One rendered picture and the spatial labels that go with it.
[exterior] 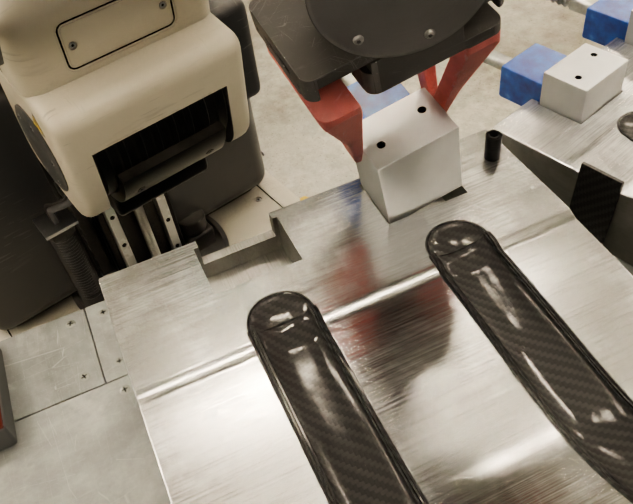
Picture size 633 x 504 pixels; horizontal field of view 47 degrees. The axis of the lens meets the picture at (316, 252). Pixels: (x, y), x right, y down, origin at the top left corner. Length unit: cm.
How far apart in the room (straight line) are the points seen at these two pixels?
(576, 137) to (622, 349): 20
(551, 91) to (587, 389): 25
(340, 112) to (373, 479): 17
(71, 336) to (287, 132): 148
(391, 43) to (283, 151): 167
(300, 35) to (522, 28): 201
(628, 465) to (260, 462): 16
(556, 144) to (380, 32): 32
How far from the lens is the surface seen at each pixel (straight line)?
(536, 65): 59
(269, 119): 202
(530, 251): 42
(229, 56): 80
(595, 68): 57
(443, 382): 36
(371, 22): 23
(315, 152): 189
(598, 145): 54
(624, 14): 66
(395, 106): 41
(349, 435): 36
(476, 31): 35
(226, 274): 45
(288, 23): 35
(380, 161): 39
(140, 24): 78
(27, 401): 52
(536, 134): 55
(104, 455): 48
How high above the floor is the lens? 119
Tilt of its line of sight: 47 degrees down
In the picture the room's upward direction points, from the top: 9 degrees counter-clockwise
